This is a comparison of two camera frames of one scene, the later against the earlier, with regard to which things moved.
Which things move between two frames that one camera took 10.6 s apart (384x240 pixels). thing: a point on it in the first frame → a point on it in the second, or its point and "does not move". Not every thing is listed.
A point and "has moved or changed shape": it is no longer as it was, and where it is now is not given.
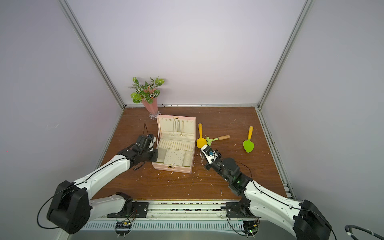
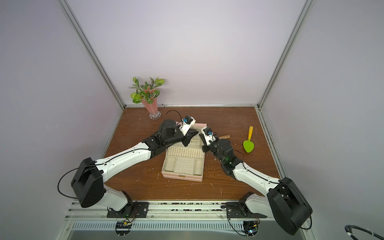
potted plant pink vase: [146, 94] does not move
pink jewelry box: [175, 143] has moved or changed shape
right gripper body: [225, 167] → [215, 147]
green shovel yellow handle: [248, 145] does not move
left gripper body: [149, 155] → [175, 137]
